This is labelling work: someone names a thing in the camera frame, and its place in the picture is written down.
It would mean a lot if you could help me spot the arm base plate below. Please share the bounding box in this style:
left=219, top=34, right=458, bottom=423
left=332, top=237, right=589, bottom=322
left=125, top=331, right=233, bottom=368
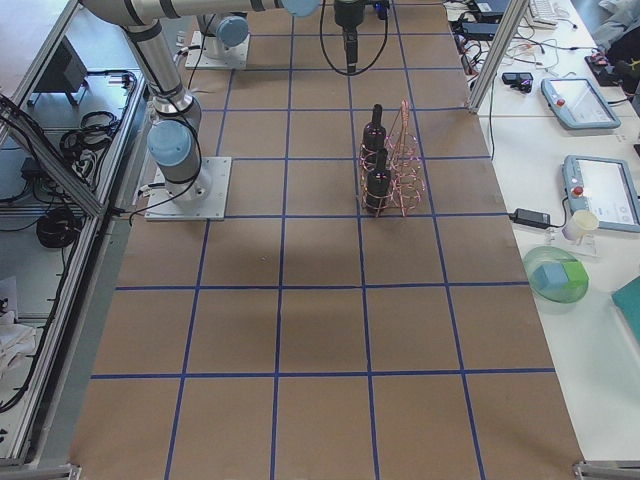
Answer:
left=144, top=157, right=232, bottom=221
left=185, top=31, right=250, bottom=70

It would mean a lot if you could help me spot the teal book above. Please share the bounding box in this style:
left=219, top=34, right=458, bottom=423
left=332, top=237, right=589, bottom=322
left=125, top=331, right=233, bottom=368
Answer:
left=611, top=277, right=640, bottom=342

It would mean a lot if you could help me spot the aluminium frame post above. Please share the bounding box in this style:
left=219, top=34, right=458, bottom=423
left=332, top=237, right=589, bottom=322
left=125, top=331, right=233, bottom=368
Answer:
left=467, top=0, right=528, bottom=114

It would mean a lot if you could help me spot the teach pendant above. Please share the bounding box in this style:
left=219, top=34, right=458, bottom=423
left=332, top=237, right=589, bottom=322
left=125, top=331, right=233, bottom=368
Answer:
left=540, top=78, right=621, bottom=130
left=562, top=155, right=639, bottom=233

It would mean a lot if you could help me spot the copper wire wine basket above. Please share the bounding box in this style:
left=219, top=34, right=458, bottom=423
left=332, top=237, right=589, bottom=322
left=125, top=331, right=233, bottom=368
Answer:
left=359, top=100, right=425, bottom=217

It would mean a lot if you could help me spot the green foam cube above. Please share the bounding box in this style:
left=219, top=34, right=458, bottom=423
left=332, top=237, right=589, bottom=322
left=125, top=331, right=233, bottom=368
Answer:
left=561, top=260, right=589, bottom=289

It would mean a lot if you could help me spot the near wine bottle in basket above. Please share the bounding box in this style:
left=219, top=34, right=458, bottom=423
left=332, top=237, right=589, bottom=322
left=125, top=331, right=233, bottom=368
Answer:
left=365, top=148, right=391, bottom=215

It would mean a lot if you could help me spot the far wine bottle in basket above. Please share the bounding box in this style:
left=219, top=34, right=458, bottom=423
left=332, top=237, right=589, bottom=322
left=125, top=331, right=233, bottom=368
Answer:
left=361, top=104, right=387, bottom=165

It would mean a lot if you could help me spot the white paper cup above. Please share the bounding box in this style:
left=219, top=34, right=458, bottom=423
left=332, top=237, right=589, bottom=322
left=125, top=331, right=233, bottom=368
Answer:
left=562, top=210, right=599, bottom=243

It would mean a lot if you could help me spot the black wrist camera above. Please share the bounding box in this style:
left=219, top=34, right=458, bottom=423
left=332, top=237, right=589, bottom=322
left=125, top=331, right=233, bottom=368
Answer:
left=371, top=0, right=390, bottom=21

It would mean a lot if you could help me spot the black power adapter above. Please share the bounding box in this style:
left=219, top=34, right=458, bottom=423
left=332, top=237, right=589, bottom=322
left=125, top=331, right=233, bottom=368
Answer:
left=509, top=208, right=551, bottom=229

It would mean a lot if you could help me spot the wine bottle in basket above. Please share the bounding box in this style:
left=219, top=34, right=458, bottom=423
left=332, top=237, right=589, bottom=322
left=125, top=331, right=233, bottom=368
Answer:
left=365, top=148, right=391, bottom=215
left=361, top=104, right=387, bottom=165

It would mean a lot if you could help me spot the blue foam cube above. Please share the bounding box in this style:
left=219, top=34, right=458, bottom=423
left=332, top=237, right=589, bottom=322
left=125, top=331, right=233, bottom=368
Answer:
left=530, top=263, right=566, bottom=292

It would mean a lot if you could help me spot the near teach pendant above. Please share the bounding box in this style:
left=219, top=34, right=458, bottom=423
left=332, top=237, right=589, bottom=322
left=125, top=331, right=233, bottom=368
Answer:
left=562, top=155, right=639, bottom=233

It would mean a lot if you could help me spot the green glass bowl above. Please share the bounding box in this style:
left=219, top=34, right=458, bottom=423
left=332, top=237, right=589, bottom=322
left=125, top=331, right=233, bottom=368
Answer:
left=523, top=246, right=589, bottom=304

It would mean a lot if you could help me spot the far teach pendant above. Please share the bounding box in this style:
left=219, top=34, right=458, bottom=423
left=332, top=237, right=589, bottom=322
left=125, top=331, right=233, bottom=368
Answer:
left=540, top=78, right=621, bottom=130

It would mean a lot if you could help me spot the black controller device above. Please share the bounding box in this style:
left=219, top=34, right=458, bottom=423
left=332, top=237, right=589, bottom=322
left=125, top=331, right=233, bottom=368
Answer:
left=501, top=72, right=533, bottom=94

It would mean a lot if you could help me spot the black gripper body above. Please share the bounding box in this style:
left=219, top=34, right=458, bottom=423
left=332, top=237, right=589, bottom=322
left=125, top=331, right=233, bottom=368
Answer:
left=333, top=0, right=366, bottom=28

